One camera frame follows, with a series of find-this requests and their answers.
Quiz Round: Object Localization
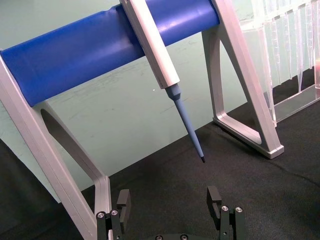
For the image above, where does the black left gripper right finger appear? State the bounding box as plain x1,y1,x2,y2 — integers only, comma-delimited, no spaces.
206,186,246,240

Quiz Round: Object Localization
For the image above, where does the clear plastic tip rack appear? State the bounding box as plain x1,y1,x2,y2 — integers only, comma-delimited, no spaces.
237,0,320,128

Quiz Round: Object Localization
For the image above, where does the grey stand with blue bar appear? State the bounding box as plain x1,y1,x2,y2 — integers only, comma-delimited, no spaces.
0,0,285,240

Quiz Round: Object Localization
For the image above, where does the clear pipette tip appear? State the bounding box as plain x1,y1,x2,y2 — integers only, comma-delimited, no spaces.
295,4,305,94
305,0,315,71
284,9,297,81
264,0,284,87

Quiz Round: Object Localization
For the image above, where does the grey pipette with blue shaft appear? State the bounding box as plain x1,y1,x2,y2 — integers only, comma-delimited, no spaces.
119,0,207,164

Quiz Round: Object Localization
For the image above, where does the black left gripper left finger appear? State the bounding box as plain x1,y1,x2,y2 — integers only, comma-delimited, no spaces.
96,189,132,240

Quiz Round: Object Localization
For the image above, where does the pink translucent container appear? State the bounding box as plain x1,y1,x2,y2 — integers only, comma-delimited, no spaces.
314,58,320,89

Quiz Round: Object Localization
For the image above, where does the pale green backdrop board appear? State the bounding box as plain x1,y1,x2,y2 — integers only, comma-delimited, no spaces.
0,0,252,204

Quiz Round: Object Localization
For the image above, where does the black table cloth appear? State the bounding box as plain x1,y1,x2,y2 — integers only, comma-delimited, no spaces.
0,72,320,240

